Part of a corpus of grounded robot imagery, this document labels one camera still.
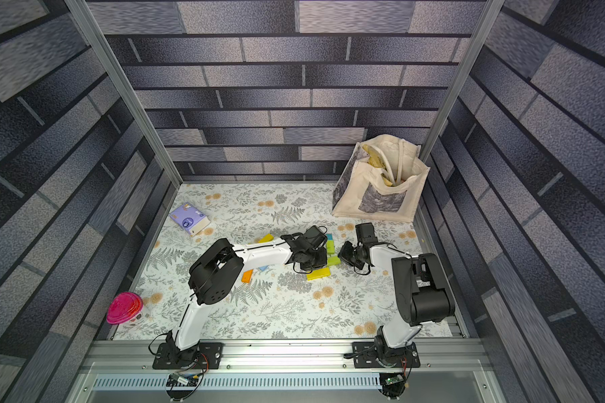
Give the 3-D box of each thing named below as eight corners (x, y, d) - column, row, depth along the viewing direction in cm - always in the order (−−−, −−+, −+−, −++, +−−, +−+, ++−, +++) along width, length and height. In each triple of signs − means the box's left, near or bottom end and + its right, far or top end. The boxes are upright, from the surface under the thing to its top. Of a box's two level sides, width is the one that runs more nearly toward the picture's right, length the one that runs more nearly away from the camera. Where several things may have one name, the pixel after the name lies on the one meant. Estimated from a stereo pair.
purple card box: (174, 222, 108) (168, 213, 103) (191, 209, 112) (186, 201, 108) (194, 238, 103) (188, 230, 98) (210, 224, 107) (206, 215, 102)
